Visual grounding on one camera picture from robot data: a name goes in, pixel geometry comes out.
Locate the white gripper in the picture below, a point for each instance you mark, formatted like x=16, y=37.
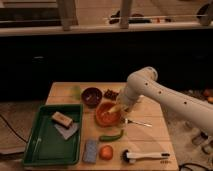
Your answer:
x=127, y=98

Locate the yellow banana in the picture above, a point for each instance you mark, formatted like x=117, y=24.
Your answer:
x=114, y=109

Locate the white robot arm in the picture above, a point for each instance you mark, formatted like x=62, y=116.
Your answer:
x=144, y=82

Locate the orange bowl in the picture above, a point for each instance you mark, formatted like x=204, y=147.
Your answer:
x=105, y=119

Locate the purple bowl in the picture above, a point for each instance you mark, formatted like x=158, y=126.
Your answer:
x=91, y=97

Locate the dark red grapes bunch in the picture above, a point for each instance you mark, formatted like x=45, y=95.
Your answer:
x=110, y=94

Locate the silver fork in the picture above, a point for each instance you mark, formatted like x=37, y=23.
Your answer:
x=127, y=121

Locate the light green leafy vegetable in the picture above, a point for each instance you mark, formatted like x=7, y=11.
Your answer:
x=76, y=92

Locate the green chili pepper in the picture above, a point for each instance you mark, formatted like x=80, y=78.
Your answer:
x=109, y=138

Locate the orange fruit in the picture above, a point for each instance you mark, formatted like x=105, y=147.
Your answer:
x=106, y=152

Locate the grey blue sponge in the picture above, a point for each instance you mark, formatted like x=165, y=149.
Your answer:
x=90, y=151

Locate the tan wooden block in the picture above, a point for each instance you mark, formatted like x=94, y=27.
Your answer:
x=62, y=119

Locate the grey cloth in tray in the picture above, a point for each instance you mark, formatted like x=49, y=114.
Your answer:
x=67, y=132

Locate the green plastic tray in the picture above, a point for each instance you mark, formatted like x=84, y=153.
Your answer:
x=46, y=146

